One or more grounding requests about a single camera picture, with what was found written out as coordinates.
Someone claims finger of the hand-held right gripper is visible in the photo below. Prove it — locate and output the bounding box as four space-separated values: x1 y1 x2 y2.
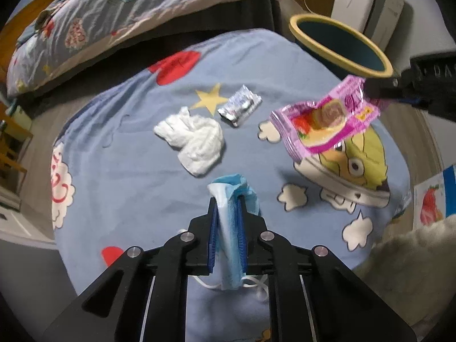
363 76 426 107

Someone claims white fluffy cloth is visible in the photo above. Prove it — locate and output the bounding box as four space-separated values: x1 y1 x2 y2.
355 214 456 342

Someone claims white mini fridge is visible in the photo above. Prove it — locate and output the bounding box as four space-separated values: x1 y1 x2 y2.
331 0 407 50

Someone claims strawberry picture box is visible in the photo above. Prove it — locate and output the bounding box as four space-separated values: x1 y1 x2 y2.
412 165 456 231

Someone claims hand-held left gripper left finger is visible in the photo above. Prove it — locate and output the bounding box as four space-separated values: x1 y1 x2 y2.
41 197 219 342

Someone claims crumpled white tissue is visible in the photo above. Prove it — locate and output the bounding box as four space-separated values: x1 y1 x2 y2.
153 106 226 178

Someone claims wooden chair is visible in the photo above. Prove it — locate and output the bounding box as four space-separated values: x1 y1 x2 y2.
0 103 35 205

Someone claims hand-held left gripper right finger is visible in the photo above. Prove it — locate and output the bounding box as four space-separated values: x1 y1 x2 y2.
235 194 418 342

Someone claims silver foil wrapper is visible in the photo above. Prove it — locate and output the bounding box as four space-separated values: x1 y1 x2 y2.
217 84 263 128

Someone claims blue face mask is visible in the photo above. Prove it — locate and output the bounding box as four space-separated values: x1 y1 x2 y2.
194 173 270 302

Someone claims wooden bed headboard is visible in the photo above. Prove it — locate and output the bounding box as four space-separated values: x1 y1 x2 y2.
0 0 87 59

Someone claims blue bin with yellow rim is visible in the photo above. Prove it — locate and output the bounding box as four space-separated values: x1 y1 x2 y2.
288 14 394 80

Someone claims pink snack wrapper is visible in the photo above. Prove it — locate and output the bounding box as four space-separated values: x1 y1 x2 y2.
270 74 390 162

